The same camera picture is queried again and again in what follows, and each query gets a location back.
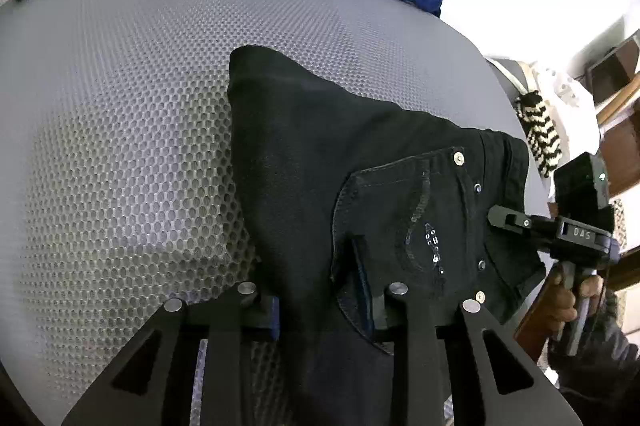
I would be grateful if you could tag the person's right hand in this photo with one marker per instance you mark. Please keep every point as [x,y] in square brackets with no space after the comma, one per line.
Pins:
[562,301]

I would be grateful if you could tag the dark wooden furniture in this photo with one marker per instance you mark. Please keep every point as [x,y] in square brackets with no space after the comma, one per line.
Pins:
[620,71]

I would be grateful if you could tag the white printed pillow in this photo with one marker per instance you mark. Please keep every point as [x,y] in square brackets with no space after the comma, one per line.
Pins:
[565,91]

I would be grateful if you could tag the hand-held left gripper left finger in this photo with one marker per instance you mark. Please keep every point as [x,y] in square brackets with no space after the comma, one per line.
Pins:
[274,317]

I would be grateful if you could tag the black beige striped crochet cloth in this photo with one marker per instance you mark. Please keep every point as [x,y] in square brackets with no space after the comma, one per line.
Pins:
[542,141]

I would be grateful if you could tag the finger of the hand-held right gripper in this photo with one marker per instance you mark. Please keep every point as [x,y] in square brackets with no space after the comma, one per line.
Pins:
[510,218]

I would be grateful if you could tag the black pants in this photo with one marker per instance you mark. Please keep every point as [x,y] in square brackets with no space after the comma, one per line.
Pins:
[325,156]

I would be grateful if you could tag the grey mesh mat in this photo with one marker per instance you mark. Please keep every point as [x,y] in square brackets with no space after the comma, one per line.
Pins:
[125,106]

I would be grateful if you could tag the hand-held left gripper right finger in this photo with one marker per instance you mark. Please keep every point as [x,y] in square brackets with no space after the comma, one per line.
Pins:
[395,312]

